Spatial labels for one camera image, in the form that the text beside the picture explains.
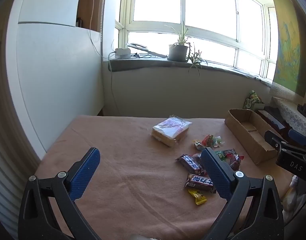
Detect lace-covered side table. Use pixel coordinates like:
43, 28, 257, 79
271, 96, 306, 138

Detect small trailing plant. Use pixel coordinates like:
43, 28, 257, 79
187, 42, 208, 77

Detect ribbed white panel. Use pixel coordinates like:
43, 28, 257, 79
0, 130, 41, 238

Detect long cardboard box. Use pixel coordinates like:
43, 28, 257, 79
224, 109, 278, 165

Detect sliced bread packet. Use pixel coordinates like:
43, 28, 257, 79
151, 116, 193, 147

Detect white cabinet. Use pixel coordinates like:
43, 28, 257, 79
6, 0, 105, 160

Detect landscape wall poster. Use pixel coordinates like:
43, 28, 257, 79
267, 0, 306, 98

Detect dark small figurine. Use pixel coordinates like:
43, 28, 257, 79
297, 102, 306, 119

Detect yellow candy packet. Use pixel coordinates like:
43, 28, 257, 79
188, 189, 207, 205

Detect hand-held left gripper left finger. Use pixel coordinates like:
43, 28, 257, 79
18, 147, 101, 240

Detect wooden shelf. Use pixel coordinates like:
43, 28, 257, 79
76, 0, 104, 32

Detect potted spider plant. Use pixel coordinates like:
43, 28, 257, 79
164, 21, 193, 62

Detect green snack bag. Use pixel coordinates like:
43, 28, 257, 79
243, 90, 265, 110

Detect clear packet of red snacks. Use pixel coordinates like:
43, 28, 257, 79
225, 155, 245, 172

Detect white framed window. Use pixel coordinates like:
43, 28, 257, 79
117, 0, 279, 81

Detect white box device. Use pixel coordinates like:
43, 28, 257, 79
115, 48, 131, 60

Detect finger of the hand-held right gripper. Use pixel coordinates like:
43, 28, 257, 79
288, 129, 306, 153
264, 129, 306, 156

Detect grey stone windowsill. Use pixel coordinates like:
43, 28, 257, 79
109, 57, 274, 83

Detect brown chocolate bar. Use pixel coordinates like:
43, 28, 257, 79
185, 173, 217, 194
175, 154, 206, 176

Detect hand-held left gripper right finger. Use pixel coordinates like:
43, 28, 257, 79
201, 147, 284, 240

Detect white plastic bag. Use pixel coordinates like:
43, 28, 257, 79
282, 175, 306, 221

